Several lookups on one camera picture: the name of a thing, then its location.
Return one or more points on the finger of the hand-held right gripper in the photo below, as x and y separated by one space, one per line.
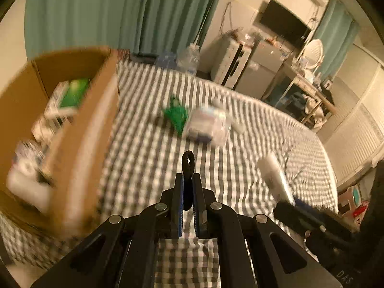
297 219
330 217

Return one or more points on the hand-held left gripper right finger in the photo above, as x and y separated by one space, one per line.
195 216

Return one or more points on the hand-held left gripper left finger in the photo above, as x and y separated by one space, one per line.
181 216

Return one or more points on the white tube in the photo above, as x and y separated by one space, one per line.
274 174

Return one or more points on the large cardboard box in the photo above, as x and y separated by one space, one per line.
84 141

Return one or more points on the colourful box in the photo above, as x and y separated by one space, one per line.
355 201

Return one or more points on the grey checkered cloth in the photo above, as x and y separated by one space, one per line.
144 162

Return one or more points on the clear plastic container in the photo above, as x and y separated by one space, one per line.
207 124

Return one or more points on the green snack packet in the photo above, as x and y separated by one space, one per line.
176 115

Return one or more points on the wooden dressing table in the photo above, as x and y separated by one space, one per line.
306 88

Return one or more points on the grey mini fridge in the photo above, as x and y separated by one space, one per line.
264 69

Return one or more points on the clear water bottle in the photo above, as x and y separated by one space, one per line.
189 60

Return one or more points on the white cabinet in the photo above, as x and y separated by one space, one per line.
228 63

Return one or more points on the white oval mirror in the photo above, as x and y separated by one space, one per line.
313 55

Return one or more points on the green box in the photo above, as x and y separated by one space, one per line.
73 93

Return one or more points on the items inside cardboard box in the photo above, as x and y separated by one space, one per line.
54 108

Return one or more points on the teal curtain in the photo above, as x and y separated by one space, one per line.
336 36

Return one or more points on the black television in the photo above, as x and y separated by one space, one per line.
285 24

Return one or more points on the green curtain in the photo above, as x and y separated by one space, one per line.
120 15

